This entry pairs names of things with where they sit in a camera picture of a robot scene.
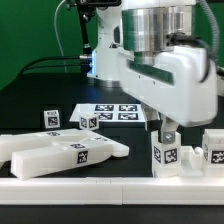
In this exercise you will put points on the small white tagged nut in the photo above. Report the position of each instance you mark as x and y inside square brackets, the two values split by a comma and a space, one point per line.
[51, 119]

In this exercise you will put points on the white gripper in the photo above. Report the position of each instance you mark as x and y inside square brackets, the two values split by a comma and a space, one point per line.
[181, 84]

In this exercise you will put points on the white chair seat part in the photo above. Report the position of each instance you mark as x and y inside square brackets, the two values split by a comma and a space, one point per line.
[191, 161]

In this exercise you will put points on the small white tagged cube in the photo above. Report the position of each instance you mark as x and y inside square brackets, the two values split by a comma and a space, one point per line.
[88, 121]

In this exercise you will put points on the white marker sheet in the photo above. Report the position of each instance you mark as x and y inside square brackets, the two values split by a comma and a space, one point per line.
[110, 112]

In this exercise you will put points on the white front fence bar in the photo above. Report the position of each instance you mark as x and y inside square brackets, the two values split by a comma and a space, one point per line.
[112, 191]

